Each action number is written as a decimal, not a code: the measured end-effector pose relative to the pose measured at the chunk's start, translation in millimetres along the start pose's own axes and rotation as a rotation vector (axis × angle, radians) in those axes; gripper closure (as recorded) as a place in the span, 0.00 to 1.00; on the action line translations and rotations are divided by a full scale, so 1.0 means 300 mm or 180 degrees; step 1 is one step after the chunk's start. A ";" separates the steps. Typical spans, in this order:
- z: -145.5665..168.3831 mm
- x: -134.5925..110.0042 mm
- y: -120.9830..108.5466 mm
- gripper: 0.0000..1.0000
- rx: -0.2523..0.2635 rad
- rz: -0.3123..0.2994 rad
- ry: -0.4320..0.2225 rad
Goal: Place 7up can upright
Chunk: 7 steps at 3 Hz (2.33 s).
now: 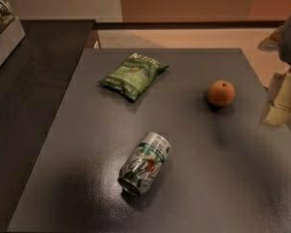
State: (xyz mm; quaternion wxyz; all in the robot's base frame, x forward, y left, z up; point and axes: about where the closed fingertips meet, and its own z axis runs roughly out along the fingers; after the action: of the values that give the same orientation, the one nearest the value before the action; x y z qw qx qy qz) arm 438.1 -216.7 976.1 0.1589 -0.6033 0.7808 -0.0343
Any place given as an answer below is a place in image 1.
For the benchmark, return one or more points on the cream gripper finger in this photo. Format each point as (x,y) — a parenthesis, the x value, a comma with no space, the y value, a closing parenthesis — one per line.
(278,106)

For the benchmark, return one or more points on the silver green 7up can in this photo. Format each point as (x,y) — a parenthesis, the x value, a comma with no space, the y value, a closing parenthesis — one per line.
(141,168)

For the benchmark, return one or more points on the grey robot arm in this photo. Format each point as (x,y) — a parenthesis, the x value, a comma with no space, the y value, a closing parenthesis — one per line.
(284,45)

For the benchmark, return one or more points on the orange fruit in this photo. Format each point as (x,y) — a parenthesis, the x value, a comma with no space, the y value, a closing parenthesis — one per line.
(221,93)

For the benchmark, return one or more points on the green chip bag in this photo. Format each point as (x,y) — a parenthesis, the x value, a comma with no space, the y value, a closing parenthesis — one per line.
(134,75)

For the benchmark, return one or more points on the white snack display box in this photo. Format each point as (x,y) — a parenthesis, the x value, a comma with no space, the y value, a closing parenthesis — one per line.
(10,37)

